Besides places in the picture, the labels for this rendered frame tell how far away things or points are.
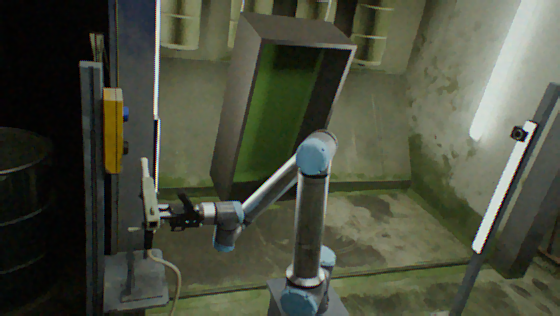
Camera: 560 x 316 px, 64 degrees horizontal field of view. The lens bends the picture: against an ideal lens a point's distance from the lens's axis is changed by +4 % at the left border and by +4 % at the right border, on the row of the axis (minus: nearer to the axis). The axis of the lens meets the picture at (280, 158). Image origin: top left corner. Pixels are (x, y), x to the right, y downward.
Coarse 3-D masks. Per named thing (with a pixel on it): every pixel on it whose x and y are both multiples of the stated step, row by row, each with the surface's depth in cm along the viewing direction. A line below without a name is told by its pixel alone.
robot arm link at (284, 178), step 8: (288, 168) 171; (296, 168) 169; (272, 176) 178; (280, 176) 173; (288, 176) 171; (296, 176) 171; (264, 184) 180; (272, 184) 176; (280, 184) 174; (288, 184) 174; (256, 192) 183; (264, 192) 179; (272, 192) 177; (280, 192) 177; (248, 200) 185; (256, 200) 181; (264, 200) 180; (272, 200) 180; (248, 208) 184; (256, 208) 182; (264, 208) 183; (248, 216) 185; (256, 216) 186; (240, 224) 186; (248, 224) 189
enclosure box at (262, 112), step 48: (240, 48) 249; (288, 48) 274; (336, 48) 268; (240, 96) 253; (288, 96) 298; (336, 96) 268; (240, 144) 262; (288, 144) 327; (240, 192) 307; (288, 192) 320
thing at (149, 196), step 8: (144, 160) 190; (144, 168) 184; (144, 176) 179; (144, 184) 171; (152, 184) 172; (144, 192) 166; (152, 192) 167; (144, 200) 162; (152, 200) 162; (144, 208) 158; (152, 208) 154; (144, 216) 156; (152, 216) 153; (144, 232) 167; (152, 232) 166; (152, 240) 169
